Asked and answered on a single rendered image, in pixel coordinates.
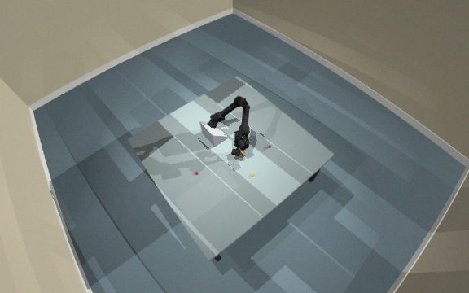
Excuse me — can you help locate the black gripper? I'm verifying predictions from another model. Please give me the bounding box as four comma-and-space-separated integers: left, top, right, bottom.
231, 140, 241, 156

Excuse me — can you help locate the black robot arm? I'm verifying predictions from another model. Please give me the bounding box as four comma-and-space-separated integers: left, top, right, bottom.
207, 96, 250, 151

